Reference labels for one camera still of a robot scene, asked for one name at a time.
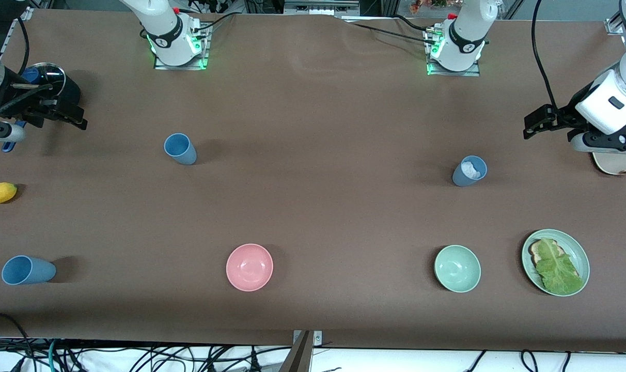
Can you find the cream toaster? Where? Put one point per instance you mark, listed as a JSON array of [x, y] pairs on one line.
[[620, 164]]

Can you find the toast slice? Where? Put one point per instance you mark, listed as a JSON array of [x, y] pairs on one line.
[[535, 253]]

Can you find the glass lid blue knob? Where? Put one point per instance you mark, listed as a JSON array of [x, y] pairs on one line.
[[52, 75]]

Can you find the yellow lemon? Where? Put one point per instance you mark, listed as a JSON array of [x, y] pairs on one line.
[[0, 192]]

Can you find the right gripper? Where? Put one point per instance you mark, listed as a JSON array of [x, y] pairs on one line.
[[28, 103]]

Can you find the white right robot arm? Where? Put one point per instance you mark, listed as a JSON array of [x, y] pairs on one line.
[[164, 28]]

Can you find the aluminium table rail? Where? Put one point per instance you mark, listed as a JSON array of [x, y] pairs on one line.
[[9, 36]]

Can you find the white paper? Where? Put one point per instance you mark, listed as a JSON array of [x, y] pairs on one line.
[[471, 169]]

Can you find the aluminium corner bracket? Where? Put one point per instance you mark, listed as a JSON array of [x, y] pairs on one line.
[[28, 14], [613, 26]]

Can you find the metal table edge bracket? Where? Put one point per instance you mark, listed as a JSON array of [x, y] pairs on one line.
[[318, 338]]

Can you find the green lettuce leaf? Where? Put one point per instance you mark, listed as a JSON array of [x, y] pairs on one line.
[[558, 271]]

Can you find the brown support beam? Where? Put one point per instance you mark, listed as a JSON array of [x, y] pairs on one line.
[[297, 359]]

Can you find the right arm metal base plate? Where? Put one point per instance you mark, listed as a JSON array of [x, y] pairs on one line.
[[181, 67]]

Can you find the mint green plate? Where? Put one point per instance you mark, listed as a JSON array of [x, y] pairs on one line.
[[577, 253]]

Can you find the pink bowl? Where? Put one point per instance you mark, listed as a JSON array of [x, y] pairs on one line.
[[249, 267]]

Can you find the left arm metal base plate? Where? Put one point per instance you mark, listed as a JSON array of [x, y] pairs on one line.
[[453, 74]]

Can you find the grey metal box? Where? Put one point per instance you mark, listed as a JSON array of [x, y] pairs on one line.
[[321, 6]]

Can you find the blue cup holding paper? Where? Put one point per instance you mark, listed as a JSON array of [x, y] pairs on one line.
[[460, 179]]

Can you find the mint green bowl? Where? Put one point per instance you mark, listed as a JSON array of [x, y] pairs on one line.
[[457, 268]]

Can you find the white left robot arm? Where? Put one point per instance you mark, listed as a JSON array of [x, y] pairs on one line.
[[465, 31]]

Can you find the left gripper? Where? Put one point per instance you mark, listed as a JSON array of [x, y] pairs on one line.
[[569, 111]]

